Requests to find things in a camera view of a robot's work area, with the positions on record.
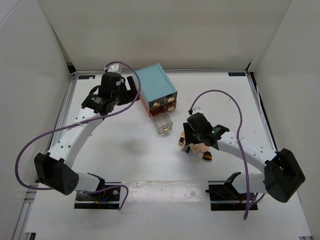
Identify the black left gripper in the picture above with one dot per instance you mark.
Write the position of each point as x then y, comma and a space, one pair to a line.
133, 93

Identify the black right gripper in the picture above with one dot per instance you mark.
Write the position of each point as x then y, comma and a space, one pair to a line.
189, 138

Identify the gold black lipstick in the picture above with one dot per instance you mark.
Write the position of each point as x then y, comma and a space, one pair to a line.
181, 140

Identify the peach makeup sponge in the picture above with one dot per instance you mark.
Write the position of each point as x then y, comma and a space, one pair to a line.
199, 148

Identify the teal and orange drawer box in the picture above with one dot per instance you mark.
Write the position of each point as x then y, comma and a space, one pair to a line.
155, 84

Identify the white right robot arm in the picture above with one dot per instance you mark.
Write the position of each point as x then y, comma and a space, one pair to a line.
279, 175

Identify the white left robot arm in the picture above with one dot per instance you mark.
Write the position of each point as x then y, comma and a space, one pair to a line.
54, 168

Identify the pink makeup pencil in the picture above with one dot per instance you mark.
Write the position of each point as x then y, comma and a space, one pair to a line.
183, 147

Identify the black orange kabuki brush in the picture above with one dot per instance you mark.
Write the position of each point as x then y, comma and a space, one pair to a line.
207, 156

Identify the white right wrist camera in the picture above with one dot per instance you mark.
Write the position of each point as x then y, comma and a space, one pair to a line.
195, 110

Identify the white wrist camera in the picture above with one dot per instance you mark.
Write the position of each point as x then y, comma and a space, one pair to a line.
195, 110
113, 68

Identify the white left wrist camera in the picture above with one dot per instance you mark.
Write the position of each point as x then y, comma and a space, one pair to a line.
113, 68

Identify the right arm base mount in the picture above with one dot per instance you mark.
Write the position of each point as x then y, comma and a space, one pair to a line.
225, 198

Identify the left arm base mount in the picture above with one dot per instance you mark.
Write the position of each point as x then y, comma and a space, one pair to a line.
107, 200

